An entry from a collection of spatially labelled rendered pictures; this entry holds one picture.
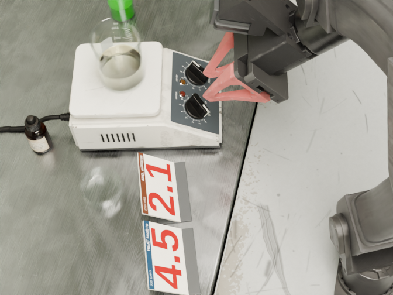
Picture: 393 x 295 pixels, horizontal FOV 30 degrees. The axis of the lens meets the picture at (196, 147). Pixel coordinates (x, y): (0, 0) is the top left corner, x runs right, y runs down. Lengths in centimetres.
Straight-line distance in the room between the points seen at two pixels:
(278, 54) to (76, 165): 35
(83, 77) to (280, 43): 31
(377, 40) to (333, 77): 46
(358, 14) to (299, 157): 38
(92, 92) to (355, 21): 42
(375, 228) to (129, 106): 37
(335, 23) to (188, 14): 48
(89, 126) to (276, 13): 31
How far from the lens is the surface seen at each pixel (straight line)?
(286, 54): 81
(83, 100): 97
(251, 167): 99
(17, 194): 102
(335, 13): 70
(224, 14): 77
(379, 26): 62
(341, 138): 103
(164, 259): 91
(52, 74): 112
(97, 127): 97
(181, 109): 98
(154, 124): 96
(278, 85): 84
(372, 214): 75
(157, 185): 96
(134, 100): 96
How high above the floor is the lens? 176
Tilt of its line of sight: 58 degrees down
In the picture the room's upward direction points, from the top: 6 degrees counter-clockwise
